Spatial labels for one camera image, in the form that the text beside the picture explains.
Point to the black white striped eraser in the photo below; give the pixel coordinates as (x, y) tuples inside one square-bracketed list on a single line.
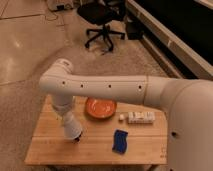
[(77, 139)]

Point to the orange bowl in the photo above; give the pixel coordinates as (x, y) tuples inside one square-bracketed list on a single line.
[(99, 108)]

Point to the white box stack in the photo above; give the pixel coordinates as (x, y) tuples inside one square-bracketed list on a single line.
[(141, 117)]

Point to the wooden table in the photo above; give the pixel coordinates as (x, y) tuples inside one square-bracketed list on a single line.
[(146, 143)]

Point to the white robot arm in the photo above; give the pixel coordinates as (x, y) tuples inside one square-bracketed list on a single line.
[(187, 103)]

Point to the white ceramic cup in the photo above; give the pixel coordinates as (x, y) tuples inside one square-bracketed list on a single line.
[(72, 127)]

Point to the black office chair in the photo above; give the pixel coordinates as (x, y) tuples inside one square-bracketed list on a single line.
[(101, 14)]

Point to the blue sponge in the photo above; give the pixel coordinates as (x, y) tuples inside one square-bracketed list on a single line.
[(120, 141)]

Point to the small white cube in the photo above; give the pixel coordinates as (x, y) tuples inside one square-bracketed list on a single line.
[(121, 117)]

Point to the black box on floor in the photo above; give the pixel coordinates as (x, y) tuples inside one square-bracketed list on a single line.
[(133, 32)]

